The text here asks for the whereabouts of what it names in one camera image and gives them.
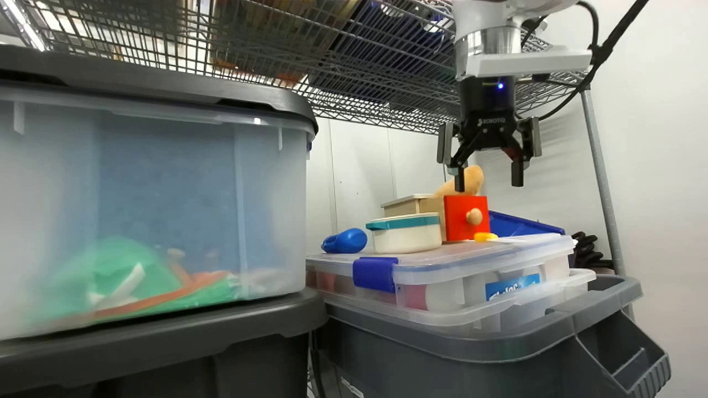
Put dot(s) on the grey plastic storage bin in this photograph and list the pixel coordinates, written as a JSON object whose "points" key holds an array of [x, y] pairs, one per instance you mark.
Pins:
{"points": [[443, 367], [146, 354]]}

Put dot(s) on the tan toy bread loaf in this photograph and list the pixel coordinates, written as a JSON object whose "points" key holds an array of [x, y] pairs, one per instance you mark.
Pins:
{"points": [[474, 180]]}

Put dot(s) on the orange plastic item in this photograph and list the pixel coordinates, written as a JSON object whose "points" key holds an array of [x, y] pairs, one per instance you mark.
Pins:
{"points": [[200, 283]]}

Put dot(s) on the green plastic item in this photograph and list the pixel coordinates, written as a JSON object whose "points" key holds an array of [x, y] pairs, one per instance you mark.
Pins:
{"points": [[111, 283]]}

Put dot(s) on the blue plastic tray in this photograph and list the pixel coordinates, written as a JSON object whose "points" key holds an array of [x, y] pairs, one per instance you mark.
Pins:
{"points": [[526, 224]]}

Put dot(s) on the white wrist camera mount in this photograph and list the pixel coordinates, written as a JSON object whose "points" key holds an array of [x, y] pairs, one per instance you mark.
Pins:
{"points": [[532, 62]]}

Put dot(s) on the cream dish with teal rim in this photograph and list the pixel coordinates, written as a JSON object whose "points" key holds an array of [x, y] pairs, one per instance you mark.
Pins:
{"points": [[404, 234]]}

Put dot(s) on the clear storage tote grey lid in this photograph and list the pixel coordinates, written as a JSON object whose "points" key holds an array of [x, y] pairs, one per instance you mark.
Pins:
{"points": [[146, 183]]}

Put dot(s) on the grey metal shelf post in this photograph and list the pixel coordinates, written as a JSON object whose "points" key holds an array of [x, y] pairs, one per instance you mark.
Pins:
{"points": [[600, 183]]}

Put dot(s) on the clear compartment organiser blue latches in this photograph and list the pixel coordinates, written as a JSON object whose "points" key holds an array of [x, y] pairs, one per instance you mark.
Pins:
{"points": [[443, 276]]}

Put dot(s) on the blue plastic toy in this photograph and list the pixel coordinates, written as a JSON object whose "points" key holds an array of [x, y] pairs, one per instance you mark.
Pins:
{"points": [[343, 242]]}

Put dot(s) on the clear plastic lidded container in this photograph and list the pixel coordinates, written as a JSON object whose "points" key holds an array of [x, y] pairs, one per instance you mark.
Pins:
{"points": [[443, 314]]}

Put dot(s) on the brown cardboard box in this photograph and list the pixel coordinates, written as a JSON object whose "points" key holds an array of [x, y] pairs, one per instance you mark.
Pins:
{"points": [[257, 35]]}

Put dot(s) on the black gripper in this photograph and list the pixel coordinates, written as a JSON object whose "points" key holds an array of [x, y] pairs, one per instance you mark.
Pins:
{"points": [[486, 107]]}

